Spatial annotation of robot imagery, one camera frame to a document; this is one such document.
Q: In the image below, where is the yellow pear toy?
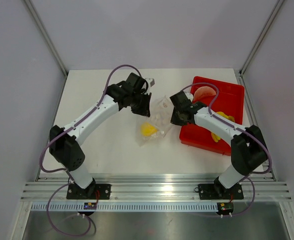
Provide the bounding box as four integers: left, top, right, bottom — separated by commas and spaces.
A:
140, 122, 158, 137

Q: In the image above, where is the clear zip top bag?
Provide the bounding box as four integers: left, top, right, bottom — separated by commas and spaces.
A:
135, 95, 174, 147

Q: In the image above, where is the watermelon slice toy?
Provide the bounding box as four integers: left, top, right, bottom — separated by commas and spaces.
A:
193, 86, 217, 102

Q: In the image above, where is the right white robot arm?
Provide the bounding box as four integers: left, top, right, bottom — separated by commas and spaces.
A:
170, 91, 271, 199

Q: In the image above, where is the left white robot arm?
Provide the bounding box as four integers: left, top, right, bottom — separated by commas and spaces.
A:
49, 72, 155, 200

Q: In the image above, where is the yellow banana bunch toy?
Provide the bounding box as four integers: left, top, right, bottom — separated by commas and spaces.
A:
210, 111, 235, 144

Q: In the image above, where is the red plastic tray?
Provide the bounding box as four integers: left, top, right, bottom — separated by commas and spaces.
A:
179, 76, 245, 156

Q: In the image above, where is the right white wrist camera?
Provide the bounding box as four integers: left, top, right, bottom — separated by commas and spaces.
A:
184, 91, 194, 102

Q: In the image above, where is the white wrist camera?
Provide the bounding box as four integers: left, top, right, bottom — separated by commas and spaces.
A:
145, 78, 155, 88
184, 91, 194, 102

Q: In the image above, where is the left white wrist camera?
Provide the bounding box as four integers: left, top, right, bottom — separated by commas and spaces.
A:
145, 78, 155, 88

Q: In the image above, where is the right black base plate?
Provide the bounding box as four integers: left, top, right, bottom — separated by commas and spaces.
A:
194, 183, 244, 200

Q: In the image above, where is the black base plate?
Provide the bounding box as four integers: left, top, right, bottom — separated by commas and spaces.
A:
194, 183, 244, 200
66, 183, 111, 200

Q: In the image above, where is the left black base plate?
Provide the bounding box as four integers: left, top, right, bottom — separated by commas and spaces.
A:
66, 183, 111, 200

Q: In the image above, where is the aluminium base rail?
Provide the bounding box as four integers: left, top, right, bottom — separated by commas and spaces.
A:
20, 173, 292, 202

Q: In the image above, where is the left aluminium frame post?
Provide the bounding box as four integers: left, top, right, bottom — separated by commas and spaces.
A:
21, 0, 69, 79

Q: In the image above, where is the aluminium frame post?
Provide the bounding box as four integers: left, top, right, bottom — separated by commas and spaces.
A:
239, 0, 287, 77
21, 0, 69, 79

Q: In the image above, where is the right aluminium frame post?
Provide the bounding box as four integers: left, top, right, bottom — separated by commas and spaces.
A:
239, 0, 287, 77

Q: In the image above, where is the white slotted cable duct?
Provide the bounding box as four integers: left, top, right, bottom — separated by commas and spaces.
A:
31, 202, 218, 213

